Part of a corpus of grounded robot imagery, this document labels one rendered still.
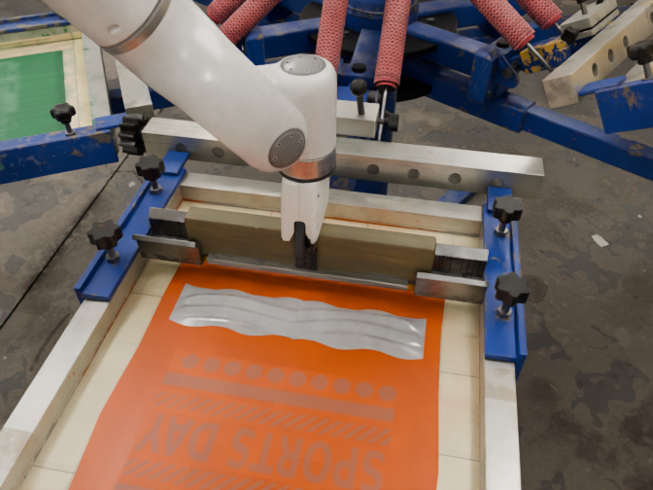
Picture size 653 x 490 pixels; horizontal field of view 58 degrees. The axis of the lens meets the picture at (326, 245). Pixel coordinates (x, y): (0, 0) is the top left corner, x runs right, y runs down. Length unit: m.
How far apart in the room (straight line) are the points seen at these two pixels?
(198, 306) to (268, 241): 0.14
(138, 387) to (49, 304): 1.54
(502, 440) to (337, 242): 0.32
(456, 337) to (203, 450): 0.36
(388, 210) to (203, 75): 0.49
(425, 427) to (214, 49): 0.49
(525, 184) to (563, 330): 1.23
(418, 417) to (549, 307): 1.52
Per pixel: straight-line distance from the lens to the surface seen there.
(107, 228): 0.87
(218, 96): 0.54
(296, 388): 0.77
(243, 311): 0.84
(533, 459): 1.88
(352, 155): 0.98
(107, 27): 0.53
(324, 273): 0.84
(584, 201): 2.74
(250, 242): 0.84
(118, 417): 0.79
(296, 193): 0.72
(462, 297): 0.84
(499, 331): 0.80
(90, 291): 0.87
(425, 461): 0.73
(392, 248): 0.80
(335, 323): 0.82
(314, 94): 0.65
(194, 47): 0.55
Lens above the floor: 1.61
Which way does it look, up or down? 44 degrees down
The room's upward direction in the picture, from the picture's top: straight up
